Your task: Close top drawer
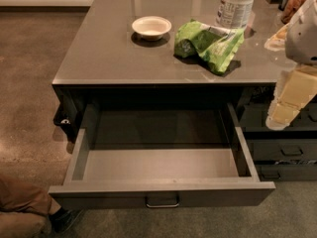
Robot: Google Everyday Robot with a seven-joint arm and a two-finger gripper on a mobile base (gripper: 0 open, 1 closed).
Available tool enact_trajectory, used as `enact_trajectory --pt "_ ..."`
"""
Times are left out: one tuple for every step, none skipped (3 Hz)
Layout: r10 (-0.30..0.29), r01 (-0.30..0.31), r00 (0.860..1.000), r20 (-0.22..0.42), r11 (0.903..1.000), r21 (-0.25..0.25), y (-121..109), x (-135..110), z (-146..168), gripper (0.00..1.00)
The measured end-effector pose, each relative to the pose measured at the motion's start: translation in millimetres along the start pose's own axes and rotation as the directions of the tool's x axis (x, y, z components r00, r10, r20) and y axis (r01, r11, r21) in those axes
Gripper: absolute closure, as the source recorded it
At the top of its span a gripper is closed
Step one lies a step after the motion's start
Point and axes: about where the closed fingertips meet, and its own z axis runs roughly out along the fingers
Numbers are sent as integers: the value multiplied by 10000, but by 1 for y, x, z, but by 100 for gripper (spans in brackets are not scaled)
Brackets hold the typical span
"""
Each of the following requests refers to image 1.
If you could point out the white plastic tub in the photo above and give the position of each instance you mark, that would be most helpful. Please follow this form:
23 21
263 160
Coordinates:
234 14

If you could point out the grey counter cabinet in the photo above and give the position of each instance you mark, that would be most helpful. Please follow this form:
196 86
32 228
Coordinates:
108 58

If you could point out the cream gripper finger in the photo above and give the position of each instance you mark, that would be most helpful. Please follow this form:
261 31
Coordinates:
298 87
279 116

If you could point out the metal drawer handle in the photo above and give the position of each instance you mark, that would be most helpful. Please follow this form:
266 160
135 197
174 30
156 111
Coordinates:
162 202

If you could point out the white paper bowl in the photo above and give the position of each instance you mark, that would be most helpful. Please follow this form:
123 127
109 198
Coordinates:
151 28

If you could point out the dark right-side drawers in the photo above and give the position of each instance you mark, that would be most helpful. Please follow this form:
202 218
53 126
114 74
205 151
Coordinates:
286 155

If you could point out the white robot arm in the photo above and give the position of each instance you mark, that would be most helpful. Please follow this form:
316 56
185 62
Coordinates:
299 37

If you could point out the green chip bag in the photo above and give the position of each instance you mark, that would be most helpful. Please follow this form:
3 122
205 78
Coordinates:
216 46

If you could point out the black shoe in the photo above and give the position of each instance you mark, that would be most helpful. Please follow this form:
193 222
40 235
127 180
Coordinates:
63 219

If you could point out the brown trouser leg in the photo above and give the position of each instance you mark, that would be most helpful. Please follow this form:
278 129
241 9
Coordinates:
24 209

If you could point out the grey top drawer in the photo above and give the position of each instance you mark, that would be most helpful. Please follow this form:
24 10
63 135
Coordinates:
121 157

